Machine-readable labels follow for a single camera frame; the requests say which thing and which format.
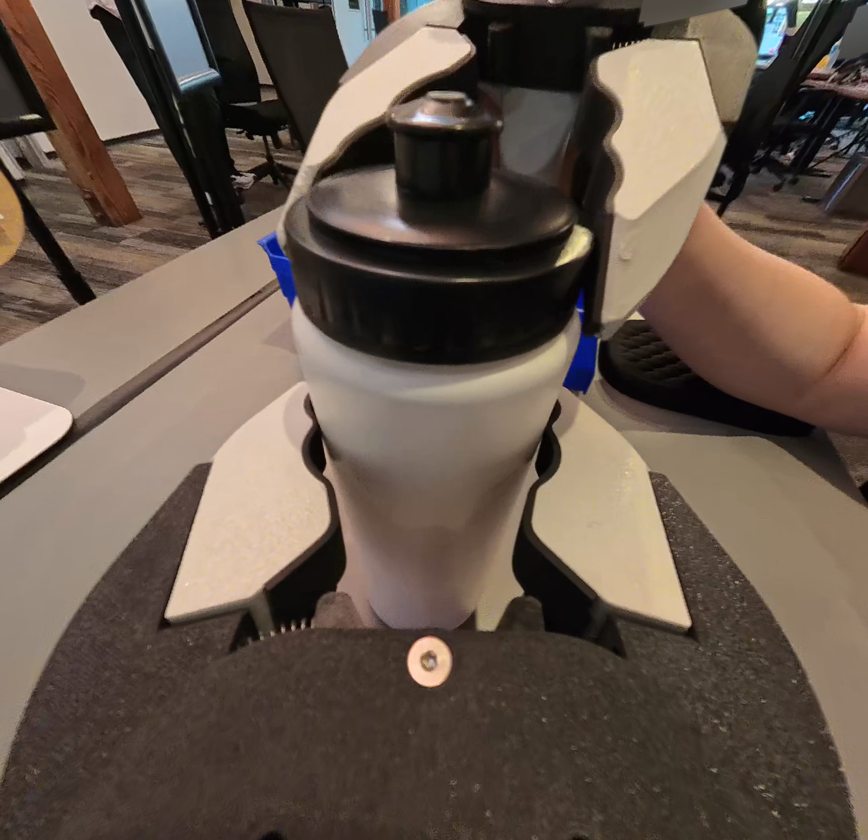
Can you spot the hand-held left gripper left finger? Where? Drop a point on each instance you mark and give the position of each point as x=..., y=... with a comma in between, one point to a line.
x=244, y=528

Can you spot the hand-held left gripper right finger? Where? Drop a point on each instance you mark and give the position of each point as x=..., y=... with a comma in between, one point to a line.
x=603, y=535

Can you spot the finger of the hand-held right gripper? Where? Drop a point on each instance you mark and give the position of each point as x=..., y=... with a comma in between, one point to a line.
x=380, y=80
x=664, y=141

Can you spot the white plastic bottle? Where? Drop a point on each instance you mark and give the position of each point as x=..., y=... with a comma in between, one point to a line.
x=434, y=460

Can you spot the blue plastic bin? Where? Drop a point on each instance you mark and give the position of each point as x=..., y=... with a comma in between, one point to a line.
x=275, y=263

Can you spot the person's right forearm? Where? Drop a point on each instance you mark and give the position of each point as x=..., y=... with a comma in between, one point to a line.
x=759, y=331

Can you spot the black office chair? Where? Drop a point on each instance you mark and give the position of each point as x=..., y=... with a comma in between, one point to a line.
x=780, y=107
x=298, y=60
x=230, y=74

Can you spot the grey trash can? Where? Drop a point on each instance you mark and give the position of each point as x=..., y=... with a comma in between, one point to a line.
x=847, y=189

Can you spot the black board easel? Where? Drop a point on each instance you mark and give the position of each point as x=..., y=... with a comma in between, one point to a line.
x=203, y=162

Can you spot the framed grey board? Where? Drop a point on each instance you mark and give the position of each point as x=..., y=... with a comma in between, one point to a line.
x=169, y=26

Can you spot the brown cardboard box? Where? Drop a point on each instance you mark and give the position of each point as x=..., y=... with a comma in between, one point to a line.
x=856, y=250

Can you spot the wooden furniture leg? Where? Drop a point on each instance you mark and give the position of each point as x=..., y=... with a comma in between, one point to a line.
x=68, y=107

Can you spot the black framed panel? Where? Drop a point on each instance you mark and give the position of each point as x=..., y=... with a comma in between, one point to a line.
x=20, y=74

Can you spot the wooden display board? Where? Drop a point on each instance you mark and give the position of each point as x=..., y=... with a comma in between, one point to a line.
x=10, y=223

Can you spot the black metal frame leg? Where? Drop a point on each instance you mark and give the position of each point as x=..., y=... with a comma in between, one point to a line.
x=47, y=243

